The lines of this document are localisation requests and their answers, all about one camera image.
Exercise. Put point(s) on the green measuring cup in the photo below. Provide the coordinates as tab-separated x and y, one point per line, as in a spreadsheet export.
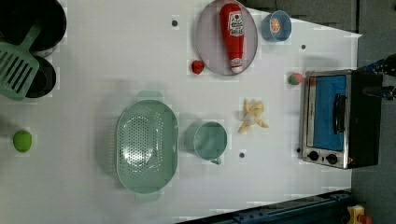
207	139

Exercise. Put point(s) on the blue bowl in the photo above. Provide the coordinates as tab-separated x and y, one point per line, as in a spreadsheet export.
285	27

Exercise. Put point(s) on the green oval colander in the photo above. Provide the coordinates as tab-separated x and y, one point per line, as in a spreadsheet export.
146	146

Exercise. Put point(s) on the small black cylinder holder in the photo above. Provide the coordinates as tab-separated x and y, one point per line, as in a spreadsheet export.
45	79

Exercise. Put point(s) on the grey round plate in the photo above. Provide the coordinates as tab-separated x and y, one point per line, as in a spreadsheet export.
210	44

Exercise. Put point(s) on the blue metal frame rail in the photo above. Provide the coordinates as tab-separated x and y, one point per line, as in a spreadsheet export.
326	208

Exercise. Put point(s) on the black toaster oven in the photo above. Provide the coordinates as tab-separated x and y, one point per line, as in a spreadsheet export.
341	126

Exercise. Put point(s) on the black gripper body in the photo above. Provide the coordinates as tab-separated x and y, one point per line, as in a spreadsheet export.
383	67

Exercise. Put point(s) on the orange slice toy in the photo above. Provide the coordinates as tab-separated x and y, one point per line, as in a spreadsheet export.
274	26

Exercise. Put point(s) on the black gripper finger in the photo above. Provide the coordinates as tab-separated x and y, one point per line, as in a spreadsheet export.
387	93

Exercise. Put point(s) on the peeled plush banana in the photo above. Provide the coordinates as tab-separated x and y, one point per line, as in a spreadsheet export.
252	116

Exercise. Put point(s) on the red green peach toy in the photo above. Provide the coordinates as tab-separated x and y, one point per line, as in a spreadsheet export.
295	79

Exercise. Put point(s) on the green slotted spatula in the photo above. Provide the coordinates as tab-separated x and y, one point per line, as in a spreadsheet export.
18	66

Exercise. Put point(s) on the large black cylinder holder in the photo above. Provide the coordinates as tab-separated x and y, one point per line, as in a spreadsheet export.
18	16

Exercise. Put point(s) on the green lime toy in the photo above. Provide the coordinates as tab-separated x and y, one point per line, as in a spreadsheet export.
22	141

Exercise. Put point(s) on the red plush ketchup bottle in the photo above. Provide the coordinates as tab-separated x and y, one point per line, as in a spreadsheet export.
233	34

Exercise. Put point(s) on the red strawberry toy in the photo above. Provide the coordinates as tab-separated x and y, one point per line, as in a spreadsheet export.
197	67

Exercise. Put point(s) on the yellow red emergency button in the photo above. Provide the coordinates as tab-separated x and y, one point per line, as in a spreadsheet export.
357	215

